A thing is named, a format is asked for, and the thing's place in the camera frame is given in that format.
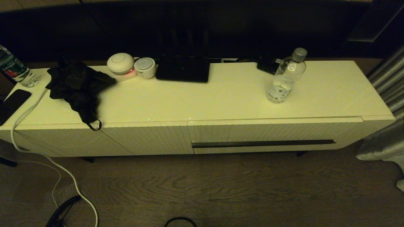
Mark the clear bottle with grey cap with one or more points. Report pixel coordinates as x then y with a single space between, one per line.
284 82

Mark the white low cabinet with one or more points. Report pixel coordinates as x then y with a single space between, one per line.
221 94

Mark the black rectangular set-top box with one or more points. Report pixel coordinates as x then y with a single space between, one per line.
183 71

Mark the white ribbed cabinet front panel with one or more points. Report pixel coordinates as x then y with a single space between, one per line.
63 140
157 138

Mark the white cylindrical speaker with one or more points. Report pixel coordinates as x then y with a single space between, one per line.
145 67

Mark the small black device with sticker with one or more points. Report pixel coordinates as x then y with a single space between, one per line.
266 66

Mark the white power strip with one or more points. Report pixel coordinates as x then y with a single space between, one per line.
127 76

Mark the large black television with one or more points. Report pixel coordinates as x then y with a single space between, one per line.
221 28

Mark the white dome-shaped device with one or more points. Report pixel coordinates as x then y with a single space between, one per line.
120 63

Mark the grey curtain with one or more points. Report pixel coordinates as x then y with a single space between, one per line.
383 145

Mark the black smartphone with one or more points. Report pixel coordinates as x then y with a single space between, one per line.
12 102

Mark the water bottle with red label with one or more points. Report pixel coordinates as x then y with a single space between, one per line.
12 67

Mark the black rectangular frame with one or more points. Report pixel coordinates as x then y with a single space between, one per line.
363 34

